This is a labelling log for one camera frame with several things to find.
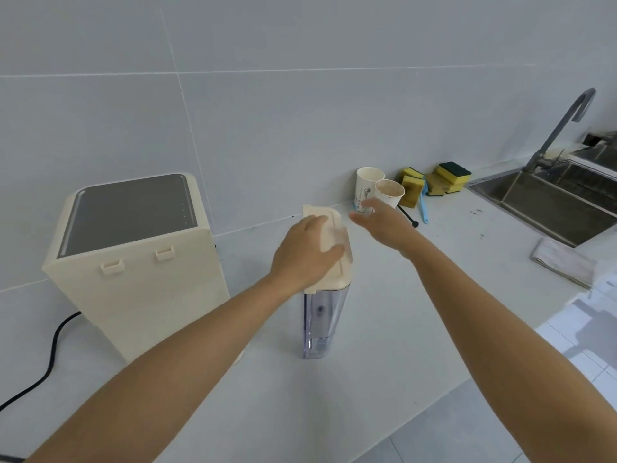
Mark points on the person's right hand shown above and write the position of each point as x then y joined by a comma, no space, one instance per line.
389,227

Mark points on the person's left hand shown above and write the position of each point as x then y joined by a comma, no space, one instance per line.
301,253

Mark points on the person's right thumb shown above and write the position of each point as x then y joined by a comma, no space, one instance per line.
359,220

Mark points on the person's left thumb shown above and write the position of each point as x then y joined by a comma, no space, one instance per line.
330,255

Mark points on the clear water tank cream lid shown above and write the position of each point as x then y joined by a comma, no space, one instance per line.
325,313

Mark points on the person's left forearm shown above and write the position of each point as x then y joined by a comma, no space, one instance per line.
183,366

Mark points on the person's right forearm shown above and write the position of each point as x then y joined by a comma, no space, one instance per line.
501,351

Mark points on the tall white paper cup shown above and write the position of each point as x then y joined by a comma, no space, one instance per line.
367,185

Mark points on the stained white paper cup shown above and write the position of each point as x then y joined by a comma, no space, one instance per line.
389,193

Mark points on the thin black stick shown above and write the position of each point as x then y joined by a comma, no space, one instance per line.
408,218

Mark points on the upright yellow green sponge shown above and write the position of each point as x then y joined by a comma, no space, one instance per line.
412,190

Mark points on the worn yellow sponge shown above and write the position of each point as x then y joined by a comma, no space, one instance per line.
434,185

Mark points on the thick yellow green sponge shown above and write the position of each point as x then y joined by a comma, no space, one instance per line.
454,175

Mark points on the stainless steel sink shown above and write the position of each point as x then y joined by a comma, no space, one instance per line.
544,207

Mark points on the cream countertop water dispenser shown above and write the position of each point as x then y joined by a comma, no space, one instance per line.
140,284

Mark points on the grey folded cloth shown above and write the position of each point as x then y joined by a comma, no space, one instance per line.
561,260

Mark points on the grey metal faucet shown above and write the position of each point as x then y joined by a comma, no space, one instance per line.
559,127

